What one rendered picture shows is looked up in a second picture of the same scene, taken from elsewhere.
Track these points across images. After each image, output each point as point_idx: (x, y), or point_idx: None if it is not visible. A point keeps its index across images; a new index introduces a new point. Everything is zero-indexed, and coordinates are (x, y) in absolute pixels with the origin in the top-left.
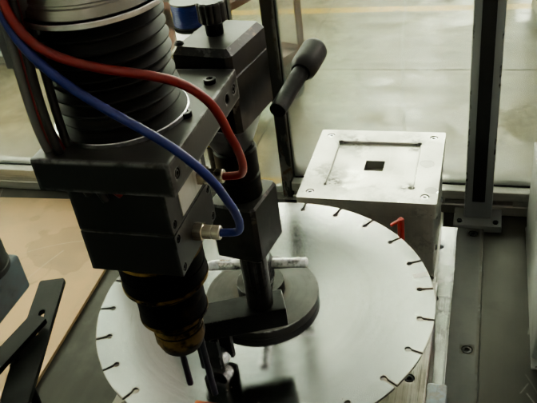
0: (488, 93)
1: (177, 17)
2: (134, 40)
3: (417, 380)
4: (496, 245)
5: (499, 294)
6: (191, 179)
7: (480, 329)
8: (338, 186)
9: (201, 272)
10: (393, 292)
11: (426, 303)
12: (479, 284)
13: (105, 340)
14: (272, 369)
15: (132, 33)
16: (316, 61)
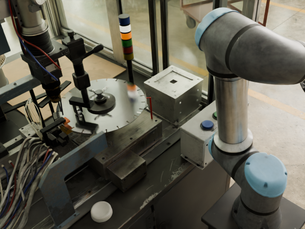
0: None
1: (119, 20)
2: (35, 39)
3: (132, 139)
4: None
5: None
6: (51, 67)
7: (178, 141)
8: (156, 83)
9: (55, 86)
10: (128, 113)
11: (132, 119)
12: None
13: (63, 98)
14: (87, 118)
15: (35, 37)
16: (97, 49)
